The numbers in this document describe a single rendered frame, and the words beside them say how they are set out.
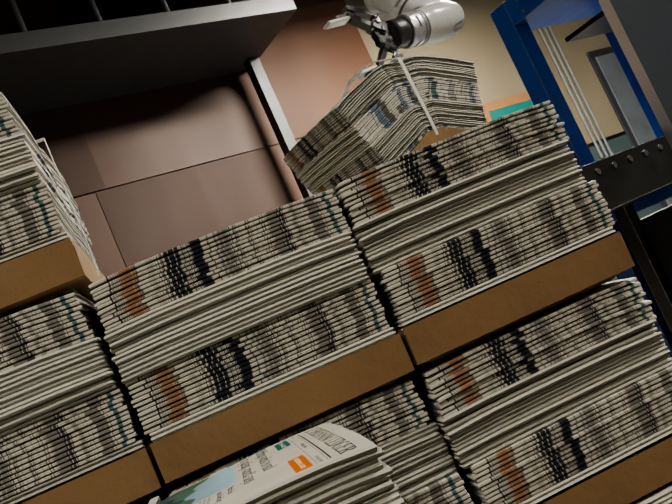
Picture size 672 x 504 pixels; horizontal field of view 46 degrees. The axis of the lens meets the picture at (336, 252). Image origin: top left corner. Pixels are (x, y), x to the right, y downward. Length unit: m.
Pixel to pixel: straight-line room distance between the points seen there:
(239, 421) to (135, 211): 4.00
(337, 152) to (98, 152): 3.26
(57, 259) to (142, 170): 4.05
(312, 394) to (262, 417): 0.06
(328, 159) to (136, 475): 1.08
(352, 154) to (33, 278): 0.99
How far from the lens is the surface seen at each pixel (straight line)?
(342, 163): 1.75
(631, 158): 2.06
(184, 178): 4.96
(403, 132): 1.72
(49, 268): 0.86
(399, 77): 1.80
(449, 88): 1.87
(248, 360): 0.84
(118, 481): 0.85
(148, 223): 4.79
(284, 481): 0.55
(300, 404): 0.84
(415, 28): 2.05
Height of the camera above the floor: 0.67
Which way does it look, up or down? 6 degrees up
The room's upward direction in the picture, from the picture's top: 24 degrees counter-clockwise
